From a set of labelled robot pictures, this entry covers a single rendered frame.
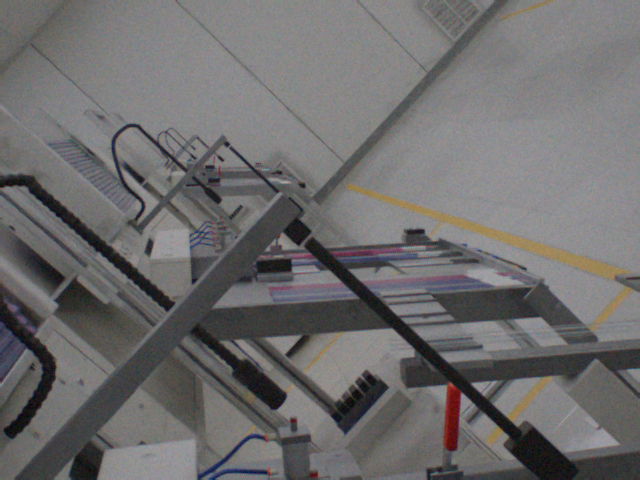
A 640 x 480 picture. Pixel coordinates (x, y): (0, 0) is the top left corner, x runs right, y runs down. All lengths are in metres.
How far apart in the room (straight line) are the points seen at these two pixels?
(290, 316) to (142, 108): 6.69
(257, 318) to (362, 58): 6.91
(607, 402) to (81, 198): 0.97
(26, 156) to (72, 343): 0.35
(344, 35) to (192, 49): 1.45
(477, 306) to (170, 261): 0.61
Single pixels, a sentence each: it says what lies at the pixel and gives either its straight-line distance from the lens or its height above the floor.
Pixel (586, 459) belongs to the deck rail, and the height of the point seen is 0.92.
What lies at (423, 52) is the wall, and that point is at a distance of 8.50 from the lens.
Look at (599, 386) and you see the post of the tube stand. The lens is 1.20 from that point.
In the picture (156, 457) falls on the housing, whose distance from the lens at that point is 0.75.
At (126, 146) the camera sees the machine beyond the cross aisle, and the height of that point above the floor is 1.60.
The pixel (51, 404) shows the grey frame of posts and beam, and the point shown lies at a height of 1.34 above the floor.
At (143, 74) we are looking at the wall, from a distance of 8.17.
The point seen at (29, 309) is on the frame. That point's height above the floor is 1.41.
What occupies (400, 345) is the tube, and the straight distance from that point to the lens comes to 1.01.
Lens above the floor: 1.41
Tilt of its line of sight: 11 degrees down
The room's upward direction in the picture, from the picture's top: 47 degrees counter-clockwise
